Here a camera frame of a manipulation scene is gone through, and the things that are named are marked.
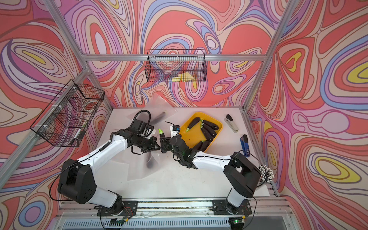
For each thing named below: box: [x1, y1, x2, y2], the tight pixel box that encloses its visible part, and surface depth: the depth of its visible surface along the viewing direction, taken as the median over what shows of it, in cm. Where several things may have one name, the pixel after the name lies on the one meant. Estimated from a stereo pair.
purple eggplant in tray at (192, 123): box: [185, 116, 201, 133], surface depth 109 cm
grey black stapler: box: [224, 114, 239, 134], surface depth 109 cm
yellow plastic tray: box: [179, 111, 224, 153], surface depth 107 cm
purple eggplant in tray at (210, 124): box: [200, 119, 219, 130], surface depth 107 cm
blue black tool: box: [240, 134, 251, 158], surface depth 96 cm
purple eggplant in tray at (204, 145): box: [199, 140, 210, 152], surface depth 95 cm
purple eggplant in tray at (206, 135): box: [200, 126, 214, 142], surface depth 101 cm
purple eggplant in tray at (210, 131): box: [202, 123, 217, 138], surface depth 104 cm
